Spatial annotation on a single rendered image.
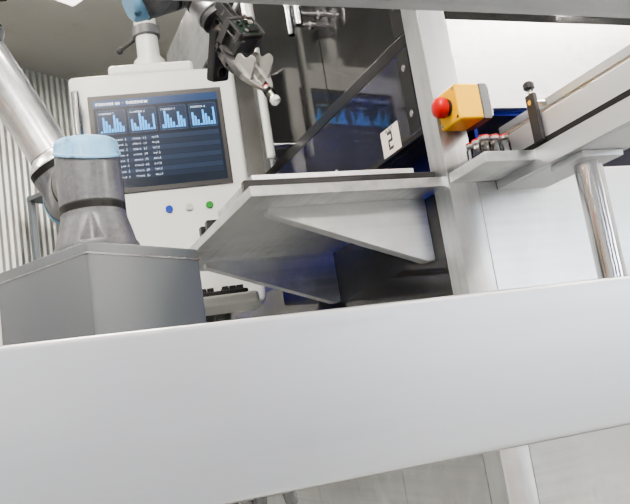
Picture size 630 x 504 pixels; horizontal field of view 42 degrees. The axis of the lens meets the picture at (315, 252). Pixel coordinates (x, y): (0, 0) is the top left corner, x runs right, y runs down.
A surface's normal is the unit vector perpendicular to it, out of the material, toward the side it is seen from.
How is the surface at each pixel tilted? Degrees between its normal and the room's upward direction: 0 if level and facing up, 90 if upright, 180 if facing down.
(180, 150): 90
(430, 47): 90
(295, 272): 90
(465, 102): 90
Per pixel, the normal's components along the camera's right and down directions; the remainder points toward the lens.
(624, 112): -0.92, 0.07
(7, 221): 0.79, -0.23
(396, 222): 0.36, -0.22
